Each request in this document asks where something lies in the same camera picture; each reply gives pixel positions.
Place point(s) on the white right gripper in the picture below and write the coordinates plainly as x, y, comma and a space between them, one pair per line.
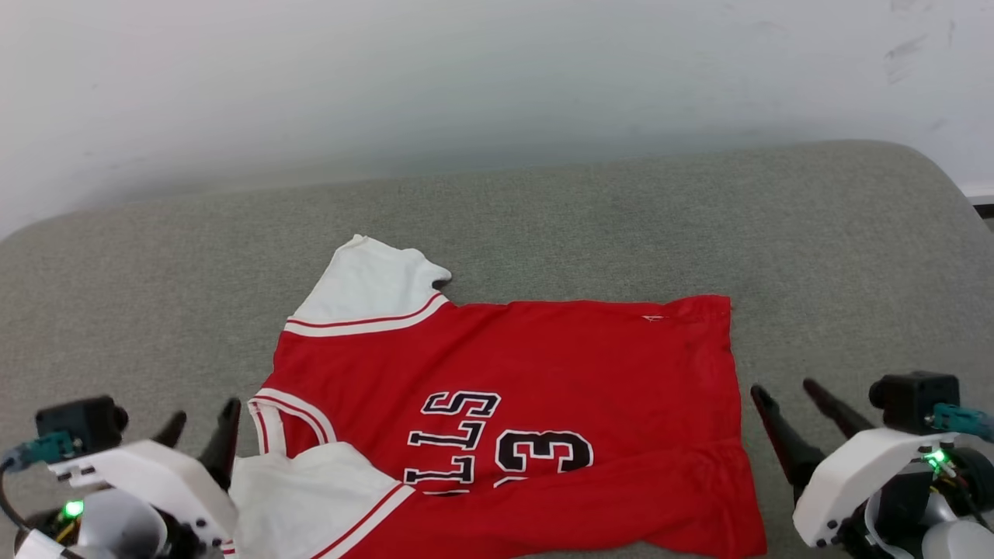
846, 481

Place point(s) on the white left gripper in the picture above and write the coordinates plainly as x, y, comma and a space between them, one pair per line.
155, 470

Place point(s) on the red white basketball jersey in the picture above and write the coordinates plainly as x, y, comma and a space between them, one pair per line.
582, 365

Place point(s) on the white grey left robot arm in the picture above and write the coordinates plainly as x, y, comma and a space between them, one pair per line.
116, 520

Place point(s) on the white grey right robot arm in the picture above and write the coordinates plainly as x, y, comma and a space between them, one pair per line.
963, 543

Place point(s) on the grey fabric sofa cushion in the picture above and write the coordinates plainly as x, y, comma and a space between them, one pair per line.
155, 310

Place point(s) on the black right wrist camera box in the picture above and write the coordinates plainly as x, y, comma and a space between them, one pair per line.
912, 400

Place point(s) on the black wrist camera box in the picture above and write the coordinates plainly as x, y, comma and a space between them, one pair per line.
78, 423
912, 400

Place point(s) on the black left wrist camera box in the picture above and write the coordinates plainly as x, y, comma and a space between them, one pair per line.
78, 423

